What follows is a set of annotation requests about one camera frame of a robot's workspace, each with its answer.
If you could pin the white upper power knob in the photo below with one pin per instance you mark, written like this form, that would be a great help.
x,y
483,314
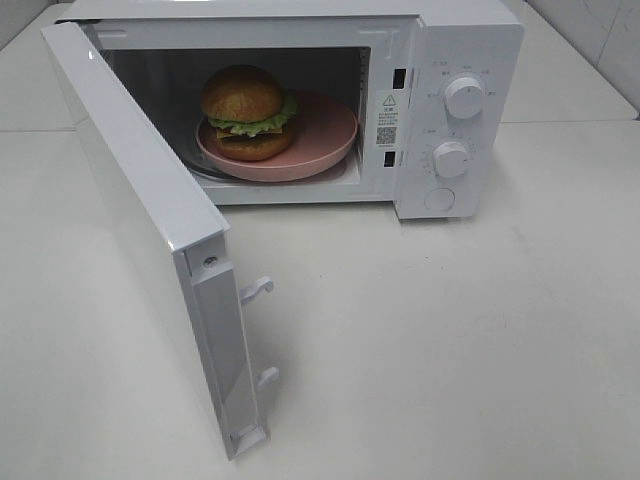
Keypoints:
x,y
464,96

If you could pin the pink round plate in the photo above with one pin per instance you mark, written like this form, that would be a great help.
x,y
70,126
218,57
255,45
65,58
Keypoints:
x,y
325,131

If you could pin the round white door button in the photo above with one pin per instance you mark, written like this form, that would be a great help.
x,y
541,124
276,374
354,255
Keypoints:
x,y
440,199

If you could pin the white lower timer knob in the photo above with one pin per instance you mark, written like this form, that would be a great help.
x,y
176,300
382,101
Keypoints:
x,y
451,159

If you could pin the white microwave door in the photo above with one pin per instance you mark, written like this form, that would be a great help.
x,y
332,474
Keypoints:
x,y
173,236

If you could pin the white warning label sticker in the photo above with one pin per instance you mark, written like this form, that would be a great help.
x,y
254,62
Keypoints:
x,y
387,119

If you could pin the burger with lettuce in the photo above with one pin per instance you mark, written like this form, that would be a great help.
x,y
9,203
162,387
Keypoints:
x,y
250,113

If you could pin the white microwave oven body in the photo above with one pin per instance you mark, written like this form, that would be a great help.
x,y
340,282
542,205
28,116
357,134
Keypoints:
x,y
163,52

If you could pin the glass microwave turntable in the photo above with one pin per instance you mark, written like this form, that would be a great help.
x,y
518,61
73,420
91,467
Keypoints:
x,y
193,158

